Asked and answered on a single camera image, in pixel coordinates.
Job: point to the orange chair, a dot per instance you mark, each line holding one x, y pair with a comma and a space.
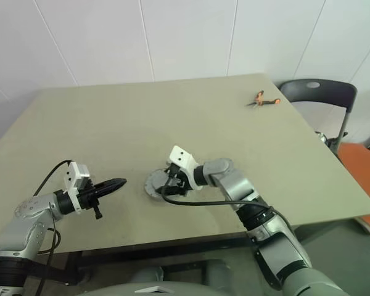
357, 160

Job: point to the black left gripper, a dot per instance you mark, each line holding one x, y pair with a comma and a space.
87, 195

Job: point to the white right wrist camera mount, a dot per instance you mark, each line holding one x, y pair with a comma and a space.
179, 155

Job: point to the black chair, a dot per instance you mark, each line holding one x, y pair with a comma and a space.
327, 92

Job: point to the black table frame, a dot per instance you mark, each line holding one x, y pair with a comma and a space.
126, 253

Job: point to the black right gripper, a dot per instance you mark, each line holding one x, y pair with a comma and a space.
176, 183

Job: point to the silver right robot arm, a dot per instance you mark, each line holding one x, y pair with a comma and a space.
234, 185

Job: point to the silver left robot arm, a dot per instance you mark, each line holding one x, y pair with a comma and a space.
27, 212

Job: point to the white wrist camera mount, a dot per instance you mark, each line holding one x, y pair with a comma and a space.
74, 172
179, 155

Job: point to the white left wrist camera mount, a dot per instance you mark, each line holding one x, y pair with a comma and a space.
74, 172

